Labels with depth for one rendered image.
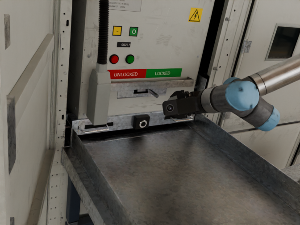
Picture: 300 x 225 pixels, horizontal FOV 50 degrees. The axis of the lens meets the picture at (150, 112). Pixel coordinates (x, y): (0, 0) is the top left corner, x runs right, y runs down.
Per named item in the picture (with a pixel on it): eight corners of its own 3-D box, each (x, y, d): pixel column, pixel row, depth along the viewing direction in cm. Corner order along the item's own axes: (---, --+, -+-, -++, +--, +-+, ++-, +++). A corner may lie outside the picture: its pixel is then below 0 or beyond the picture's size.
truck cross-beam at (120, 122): (193, 120, 140) (196, 108, 138) (71, 136, 113) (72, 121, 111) (186, 115, 144) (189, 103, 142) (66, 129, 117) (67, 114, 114)
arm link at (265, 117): (266, 99, 98) (242, 82, 93) (288, 117, 88) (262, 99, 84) (249, 119, 100) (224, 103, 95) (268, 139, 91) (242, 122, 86)
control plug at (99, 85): (107, 124, 106) (113, 74, 99) (93, 126, 104) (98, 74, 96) (98, 114, 112) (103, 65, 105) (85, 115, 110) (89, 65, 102)
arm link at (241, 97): (258, 116, 82) (235, 101, 78) (227, 118, 92) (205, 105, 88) (265, 89, 84) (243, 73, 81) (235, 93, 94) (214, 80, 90)
